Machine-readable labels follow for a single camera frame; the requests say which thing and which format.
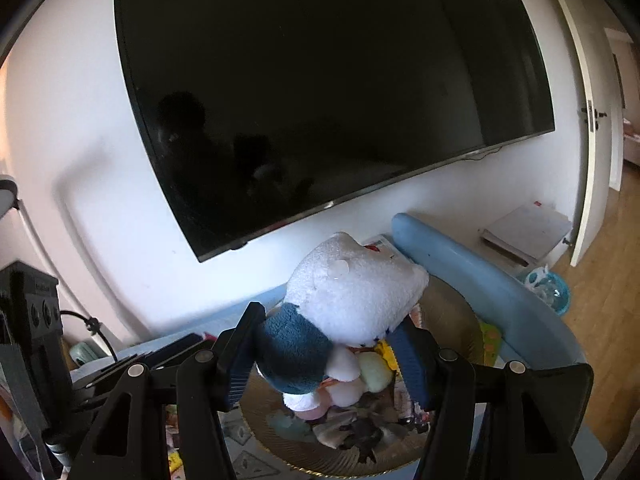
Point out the blue and white floor toy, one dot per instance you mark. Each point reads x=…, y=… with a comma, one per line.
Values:
x=550, y=292

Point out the teal and white plush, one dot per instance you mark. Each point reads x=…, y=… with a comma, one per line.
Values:
x=350, y=285

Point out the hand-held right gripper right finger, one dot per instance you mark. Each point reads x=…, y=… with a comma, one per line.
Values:
x=415, y=375

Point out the white door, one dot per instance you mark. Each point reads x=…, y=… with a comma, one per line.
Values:
x=575, y=35

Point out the white flat box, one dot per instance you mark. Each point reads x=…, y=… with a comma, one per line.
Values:
x=530, y=232

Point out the black wall television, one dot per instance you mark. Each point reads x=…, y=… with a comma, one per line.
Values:
x=325, y=85

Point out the gold ribbed plate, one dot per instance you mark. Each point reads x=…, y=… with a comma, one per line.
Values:
x=450, y=310

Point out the patterned blue mat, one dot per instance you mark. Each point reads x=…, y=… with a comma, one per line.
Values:
x=450, y=260

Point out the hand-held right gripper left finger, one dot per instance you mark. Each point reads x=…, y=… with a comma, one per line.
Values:
x=245, y=360

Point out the yellow toy piece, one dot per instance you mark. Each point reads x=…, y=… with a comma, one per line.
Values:
x=387, y=352

